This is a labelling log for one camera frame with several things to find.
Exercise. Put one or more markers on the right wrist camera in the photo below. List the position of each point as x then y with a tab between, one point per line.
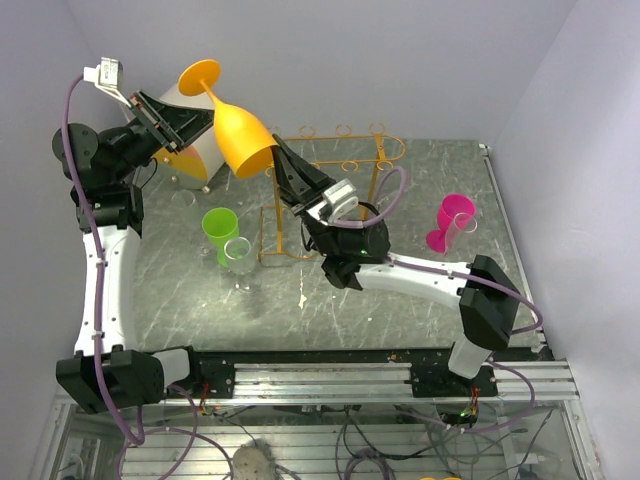
340	199

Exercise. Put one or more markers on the pink plastic wine glass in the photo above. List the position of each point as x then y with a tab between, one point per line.
451	205

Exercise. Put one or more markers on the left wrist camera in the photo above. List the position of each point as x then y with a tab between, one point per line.
106	77

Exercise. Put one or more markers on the white round drawer box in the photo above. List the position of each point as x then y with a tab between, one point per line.
194	167

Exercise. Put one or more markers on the clear wide wine glass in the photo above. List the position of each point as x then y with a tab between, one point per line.
241	261

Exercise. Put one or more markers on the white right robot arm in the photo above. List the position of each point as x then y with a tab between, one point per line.
357	255

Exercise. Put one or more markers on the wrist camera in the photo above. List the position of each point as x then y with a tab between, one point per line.
340	199
106	77

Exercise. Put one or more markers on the gold wire glass rack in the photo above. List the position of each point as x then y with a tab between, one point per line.
388	150

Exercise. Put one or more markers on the clear small wine glass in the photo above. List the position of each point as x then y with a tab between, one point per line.
184	201

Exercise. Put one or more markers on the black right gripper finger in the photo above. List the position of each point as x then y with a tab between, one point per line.
312	180
286	176

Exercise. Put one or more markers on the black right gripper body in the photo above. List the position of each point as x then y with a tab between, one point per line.
311	223

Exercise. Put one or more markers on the aluminium mounting rail frame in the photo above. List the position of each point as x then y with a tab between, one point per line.
341	415

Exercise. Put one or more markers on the yellow plastic wine glass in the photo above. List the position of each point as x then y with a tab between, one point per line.
244	142

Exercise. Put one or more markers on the green plastic wine glass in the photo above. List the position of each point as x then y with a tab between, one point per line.
220	225

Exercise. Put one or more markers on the clear tall wine glass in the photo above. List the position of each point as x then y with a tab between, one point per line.
460	232

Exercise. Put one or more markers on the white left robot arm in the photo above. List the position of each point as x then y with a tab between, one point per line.
108	368

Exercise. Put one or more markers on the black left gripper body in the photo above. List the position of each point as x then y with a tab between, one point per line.
148	113

